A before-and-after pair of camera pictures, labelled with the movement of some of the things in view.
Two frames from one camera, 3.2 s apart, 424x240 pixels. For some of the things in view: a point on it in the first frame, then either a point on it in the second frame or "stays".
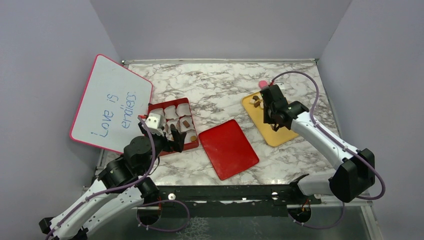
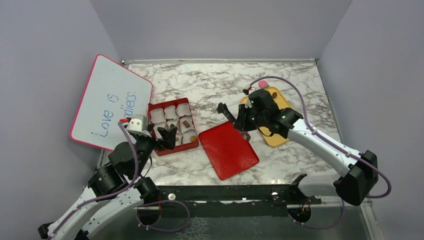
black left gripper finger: (143, 131) -> (150, 127)
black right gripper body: (268, 116) -> (249, 120)
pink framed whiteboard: (115, 96) stays
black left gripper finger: (179, 137) -> (169, 136)
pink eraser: (262, 83) stays
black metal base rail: (234, 201) stays
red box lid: (227, 149) stays
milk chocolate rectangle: (186, 124) stays
